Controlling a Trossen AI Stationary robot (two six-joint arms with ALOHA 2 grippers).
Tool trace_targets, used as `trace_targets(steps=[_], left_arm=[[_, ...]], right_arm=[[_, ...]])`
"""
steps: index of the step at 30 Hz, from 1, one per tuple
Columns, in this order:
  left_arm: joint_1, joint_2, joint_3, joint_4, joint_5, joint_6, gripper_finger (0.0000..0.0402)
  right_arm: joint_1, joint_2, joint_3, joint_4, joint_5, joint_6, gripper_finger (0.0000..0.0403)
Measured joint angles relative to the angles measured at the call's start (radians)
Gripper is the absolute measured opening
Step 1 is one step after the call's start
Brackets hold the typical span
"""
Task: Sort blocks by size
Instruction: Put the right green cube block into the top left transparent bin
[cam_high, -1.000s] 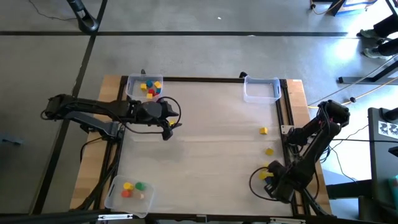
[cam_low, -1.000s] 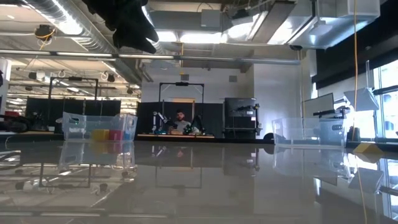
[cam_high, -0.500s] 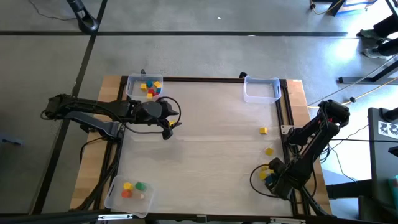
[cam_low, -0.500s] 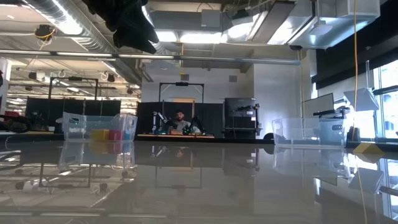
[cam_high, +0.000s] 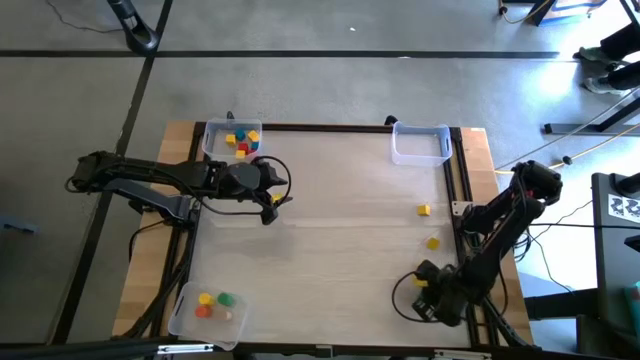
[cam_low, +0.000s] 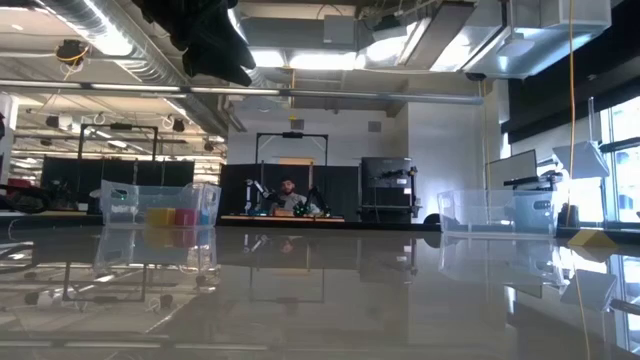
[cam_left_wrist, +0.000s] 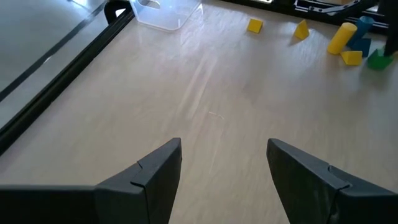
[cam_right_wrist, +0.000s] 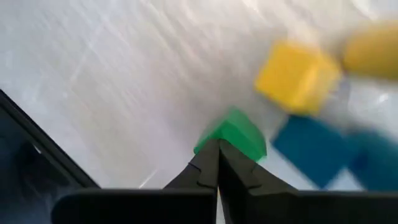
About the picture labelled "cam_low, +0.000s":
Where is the black equipment rack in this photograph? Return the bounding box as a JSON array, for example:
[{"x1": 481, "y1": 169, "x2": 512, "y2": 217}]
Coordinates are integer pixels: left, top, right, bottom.
[{"x1": 359, "y1": 156, "x2": 420, "y2": 225}]

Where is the large yellow wooden cube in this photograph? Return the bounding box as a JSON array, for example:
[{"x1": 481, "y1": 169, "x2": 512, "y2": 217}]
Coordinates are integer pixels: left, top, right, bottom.
[{"x1": 145, "y1": 207, "x2": 177, "y2": 228}]

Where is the black gantry frame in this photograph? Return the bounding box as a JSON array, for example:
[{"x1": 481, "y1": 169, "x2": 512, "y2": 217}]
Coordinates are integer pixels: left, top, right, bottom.
[{"x1": 255, "y1": 131, "x2": 330, "y2": 167}]

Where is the rectangular metal air duct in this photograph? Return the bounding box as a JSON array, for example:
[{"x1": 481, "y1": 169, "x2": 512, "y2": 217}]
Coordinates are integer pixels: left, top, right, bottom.
[{"x1": 357, "y1": 0, "x2": 614, "y2": 80}]

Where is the computer monitor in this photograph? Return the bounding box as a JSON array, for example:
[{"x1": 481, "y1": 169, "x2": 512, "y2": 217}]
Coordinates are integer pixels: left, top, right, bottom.
[{"x1": 486, "y1": 148, "x2": 539, "y2": 192}]

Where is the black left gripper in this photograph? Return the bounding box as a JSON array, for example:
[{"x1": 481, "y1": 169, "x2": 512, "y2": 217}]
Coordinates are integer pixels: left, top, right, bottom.
[{"x1": 182, "y1": 0, "x2": 257, "y2": 88}]

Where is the grey ceiling pipe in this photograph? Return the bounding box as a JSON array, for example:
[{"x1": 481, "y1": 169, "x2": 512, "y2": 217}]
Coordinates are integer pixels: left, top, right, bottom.
[{"x1": 0, "y1": 78, "x2": 485, "y2": 106}]

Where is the black yellow cable reel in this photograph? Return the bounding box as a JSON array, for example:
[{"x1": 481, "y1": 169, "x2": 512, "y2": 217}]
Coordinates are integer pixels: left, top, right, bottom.
[{"x1": 53, "y1": 38, "x2": 90, "y2": 65}]

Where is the small yellow wooden block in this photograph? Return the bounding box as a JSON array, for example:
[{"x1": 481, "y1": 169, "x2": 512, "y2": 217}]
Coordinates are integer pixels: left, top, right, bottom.
[{"x1": 566, "y1": 228, "x2": 619, "y2": 249}]

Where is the background wooden workbench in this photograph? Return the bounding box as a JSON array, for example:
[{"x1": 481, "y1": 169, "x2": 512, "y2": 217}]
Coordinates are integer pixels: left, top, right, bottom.
[{"x1": 219, "y1": 213, "x2": 347, "y2": 224}]

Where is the ceiling light panel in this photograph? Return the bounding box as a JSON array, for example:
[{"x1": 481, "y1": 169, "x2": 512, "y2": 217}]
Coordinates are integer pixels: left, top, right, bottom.
[
  {"x1": 248, "y1": 47, "x2": 286, "y2": 70},
  {"x1": 288, "y1": 50, "x2": 359, "y2": 71}
]

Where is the red wooden cube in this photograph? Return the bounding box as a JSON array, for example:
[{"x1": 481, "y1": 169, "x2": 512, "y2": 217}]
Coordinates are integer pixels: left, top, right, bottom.
[{"x1": 174, "y1": 208, "x2": 199, "y2": 228}]

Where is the grey ceiling junction box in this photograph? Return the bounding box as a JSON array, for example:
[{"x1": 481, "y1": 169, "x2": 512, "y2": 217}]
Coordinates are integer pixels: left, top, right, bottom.
[{"x1": 323, "y1": 14, "x2": 357, "y2": 45}]

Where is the clear plastic bin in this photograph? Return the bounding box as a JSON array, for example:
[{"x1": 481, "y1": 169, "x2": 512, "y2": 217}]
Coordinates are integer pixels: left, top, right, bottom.
[
  {"x1": 436, "y1": 188, "x2": 560, "y2": 238},
  {"x1": 100, "y1": 178, "x2": 222, "y2": 230}
]

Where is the person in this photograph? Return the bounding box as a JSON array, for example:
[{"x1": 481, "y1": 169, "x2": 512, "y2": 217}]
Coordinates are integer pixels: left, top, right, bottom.
[{"x1": 271, "y1": 175, "x2": 310, "y2": 212}]

